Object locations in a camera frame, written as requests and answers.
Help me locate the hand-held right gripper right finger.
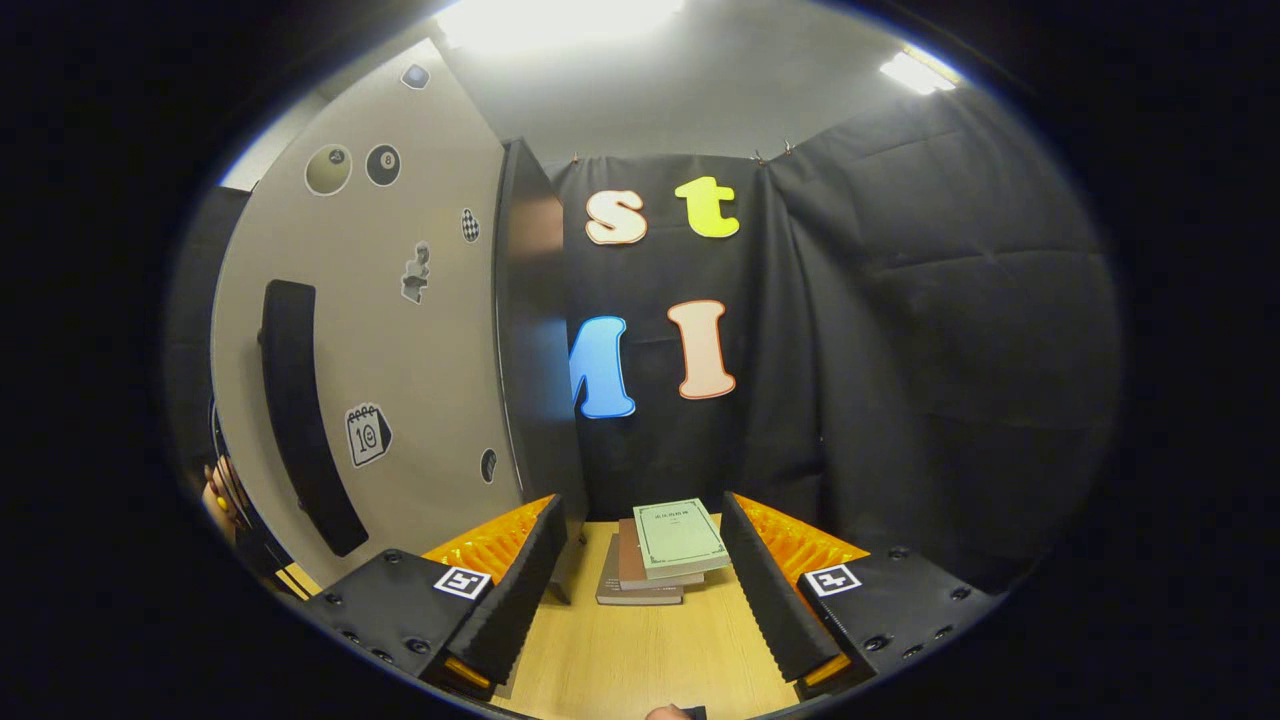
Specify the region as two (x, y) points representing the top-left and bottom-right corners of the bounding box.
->
(718, 490), (1006, 703)

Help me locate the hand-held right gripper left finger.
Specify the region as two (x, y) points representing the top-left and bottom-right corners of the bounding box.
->
(295, 493), (569, 701)

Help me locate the black cabinet door handle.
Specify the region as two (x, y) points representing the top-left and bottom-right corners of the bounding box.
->
(258, 280), (370, 559)

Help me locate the grey cabinet door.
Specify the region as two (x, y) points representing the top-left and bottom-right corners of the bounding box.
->
(212, 38), (526, 591)

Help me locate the green book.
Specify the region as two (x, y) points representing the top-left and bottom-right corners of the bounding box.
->
(632, 498), (732, 581)

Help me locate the brown book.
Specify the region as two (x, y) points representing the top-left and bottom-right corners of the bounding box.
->
(617, 518), (707, 592)

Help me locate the black backdrop cloth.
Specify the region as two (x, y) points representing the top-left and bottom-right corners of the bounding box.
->
(165, 90), (1121, 596)

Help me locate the small ceiling light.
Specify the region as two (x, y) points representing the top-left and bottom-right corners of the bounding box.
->
(880, 48), (963, 97)

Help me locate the large ceiling light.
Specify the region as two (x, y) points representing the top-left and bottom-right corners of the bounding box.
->
(435, 0), (688, 53)

